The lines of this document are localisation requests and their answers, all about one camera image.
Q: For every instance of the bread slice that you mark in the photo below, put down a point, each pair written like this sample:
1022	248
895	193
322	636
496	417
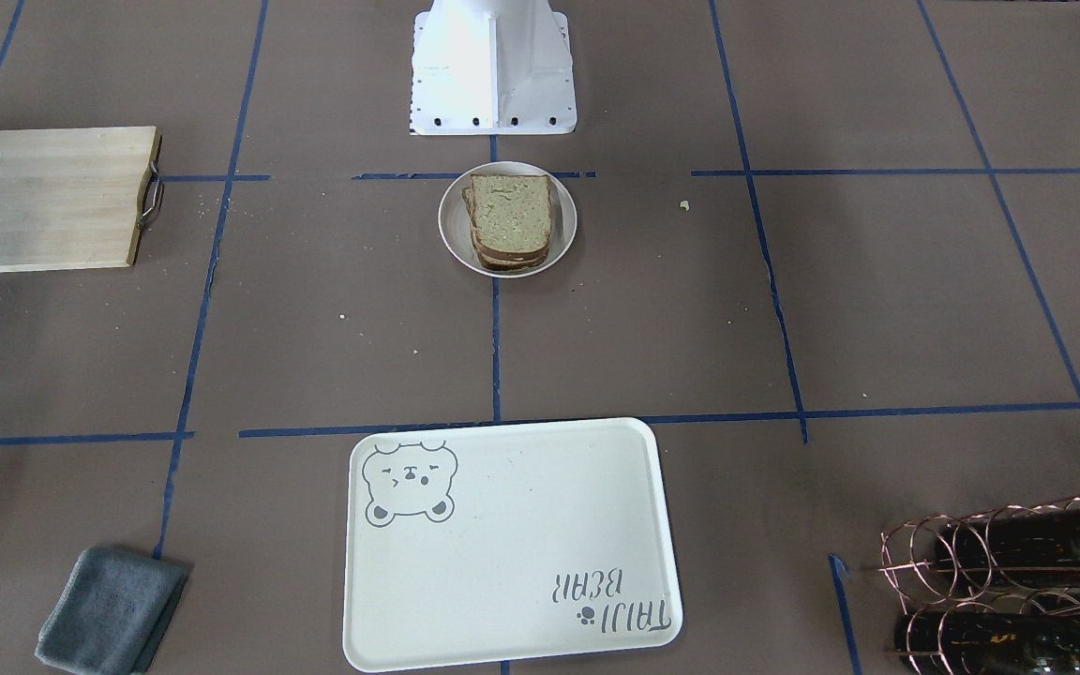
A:
507	262
510	211

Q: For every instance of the white round plate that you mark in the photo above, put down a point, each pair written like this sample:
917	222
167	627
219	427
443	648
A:
455	225

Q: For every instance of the cream bear tray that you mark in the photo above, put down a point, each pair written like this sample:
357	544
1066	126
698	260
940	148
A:
484	544

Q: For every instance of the dark wine bottle lower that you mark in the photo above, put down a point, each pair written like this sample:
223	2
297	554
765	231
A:
969	642

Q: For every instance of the dark wine bottle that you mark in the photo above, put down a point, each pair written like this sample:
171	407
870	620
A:
969	642
1034	550

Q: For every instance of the wooden cutting board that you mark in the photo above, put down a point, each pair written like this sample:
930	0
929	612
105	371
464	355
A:
74	198

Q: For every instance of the grey folded cloth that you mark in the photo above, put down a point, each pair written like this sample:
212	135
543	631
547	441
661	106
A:
113	613

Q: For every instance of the dark wine bottle upper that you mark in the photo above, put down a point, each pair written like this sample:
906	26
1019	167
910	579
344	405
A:
1034	550

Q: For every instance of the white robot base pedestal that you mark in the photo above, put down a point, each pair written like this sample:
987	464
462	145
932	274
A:
492	67

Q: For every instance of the copper wire bottle rack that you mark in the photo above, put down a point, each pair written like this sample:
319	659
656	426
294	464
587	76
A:
908	565

